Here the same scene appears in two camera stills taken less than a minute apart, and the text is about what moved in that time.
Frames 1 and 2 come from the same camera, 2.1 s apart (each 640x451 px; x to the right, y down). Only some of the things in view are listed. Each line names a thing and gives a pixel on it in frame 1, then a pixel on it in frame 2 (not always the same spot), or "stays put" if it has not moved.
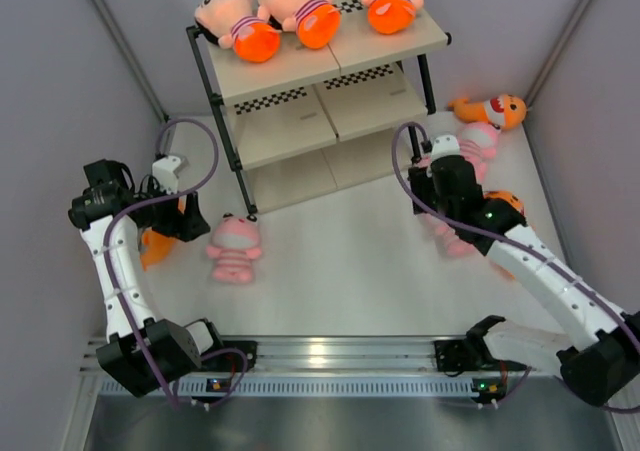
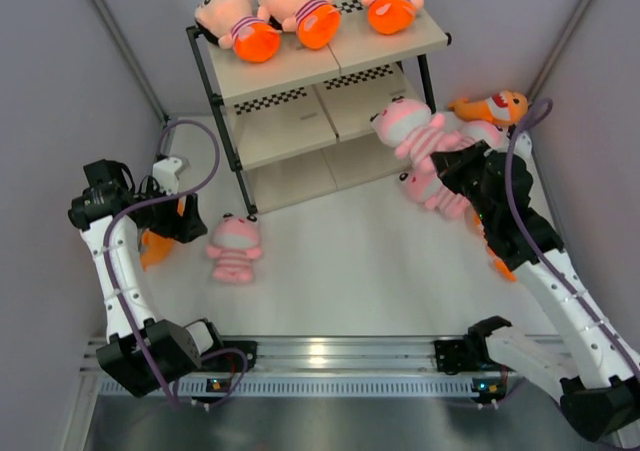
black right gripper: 422,183 -> 450,164
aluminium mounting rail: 314,356 stays put
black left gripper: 186,226 stays put
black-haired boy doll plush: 225,17 stays put
